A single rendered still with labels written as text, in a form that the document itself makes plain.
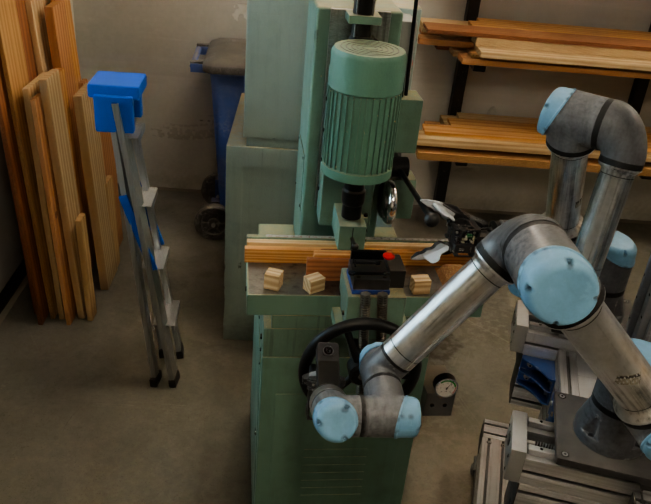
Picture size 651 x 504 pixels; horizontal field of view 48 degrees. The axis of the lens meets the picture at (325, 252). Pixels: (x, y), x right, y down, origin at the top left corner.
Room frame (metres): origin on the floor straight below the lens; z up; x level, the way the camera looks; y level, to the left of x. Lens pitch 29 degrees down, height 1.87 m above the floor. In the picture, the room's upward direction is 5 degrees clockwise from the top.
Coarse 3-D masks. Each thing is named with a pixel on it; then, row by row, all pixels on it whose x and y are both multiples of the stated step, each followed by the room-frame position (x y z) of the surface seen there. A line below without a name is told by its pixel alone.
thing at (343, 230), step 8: (336, 208) 1.74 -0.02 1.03; (336, 216) 1.71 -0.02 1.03; (336, 224) 1.70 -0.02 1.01; (344, 224) 1.66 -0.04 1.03; (352, 224) 1.66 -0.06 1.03; (360, 224) 1.66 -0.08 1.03; (336, 232) 1.68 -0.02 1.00; (344, 232) 1.65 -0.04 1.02; (352, 232) 1.65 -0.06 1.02; (360, 232) 1.65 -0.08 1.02; (336, 240) 1.67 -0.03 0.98; (344, 240) 1.65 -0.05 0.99; (360, 240) 1.65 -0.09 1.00; (344, 248) 1.65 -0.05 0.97; (360, 248) 1.65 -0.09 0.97
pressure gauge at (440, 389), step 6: (438, 378) 1.52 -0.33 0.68; (444, 378) 1.51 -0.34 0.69; (450, 378) 1.52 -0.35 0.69; (438, 384) 1.51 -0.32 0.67; (444, 384) 1.51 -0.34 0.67; (456, 384) 1.51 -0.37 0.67; (438, 390) 1.51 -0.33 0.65; (444, 390) 1.51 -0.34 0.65; (450, 390) 1.51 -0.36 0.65; (456, 390) 1.51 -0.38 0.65; (438, 396) 1.53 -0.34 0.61; (444, 396) 1.51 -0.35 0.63; (450, 396) 1.51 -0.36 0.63
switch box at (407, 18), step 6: (408, 18) 2.02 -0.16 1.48; (402, 24) 1.98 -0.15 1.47; (408, 24) 1.99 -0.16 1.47; (402, 30) 1.98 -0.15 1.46; (408, 30) 1.99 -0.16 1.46; (402, 36) 1.98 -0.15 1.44; (408, 36) 1.99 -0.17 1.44; (414, 36) 1.99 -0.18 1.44; (402, 42) 1.98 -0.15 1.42; (408, 42) 1.99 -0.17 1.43; (414, 42) 1.99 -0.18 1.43; (408, 48) 1.99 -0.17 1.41
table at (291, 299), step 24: (264, 264) 1.65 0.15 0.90; (288, 264) 1.66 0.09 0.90; (288, 288) 1.54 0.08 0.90; (336, 288) 1.56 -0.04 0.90; (408, 288) 1.60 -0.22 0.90; (432, 288) 1.61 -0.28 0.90; (264, 312) 1.50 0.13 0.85; (288, 312) 1.51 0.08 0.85; (312, 312) 1.52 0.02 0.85; (336, 312) 1.50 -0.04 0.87; (408, 312) 1.56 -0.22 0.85; (480, 312) 1.58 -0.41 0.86
